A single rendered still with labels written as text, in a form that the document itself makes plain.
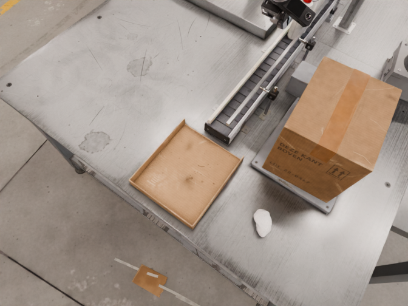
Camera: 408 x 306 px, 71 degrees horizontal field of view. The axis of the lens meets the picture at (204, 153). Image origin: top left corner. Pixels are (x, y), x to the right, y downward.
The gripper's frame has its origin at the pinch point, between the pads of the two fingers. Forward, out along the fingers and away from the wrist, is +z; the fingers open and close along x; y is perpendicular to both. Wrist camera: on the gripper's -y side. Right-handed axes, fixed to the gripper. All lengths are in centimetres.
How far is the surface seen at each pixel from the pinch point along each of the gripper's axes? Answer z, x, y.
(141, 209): 39, 102, 23
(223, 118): -1.0, 38.6, 1.5
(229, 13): 23.8, -3.7, 30.8
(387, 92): -11.6, 8.9, -37.8
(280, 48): 20.6, 1.1, 1.4
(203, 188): -9, 62, -7
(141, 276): 44, 136, 5
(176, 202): -14, 70, -3
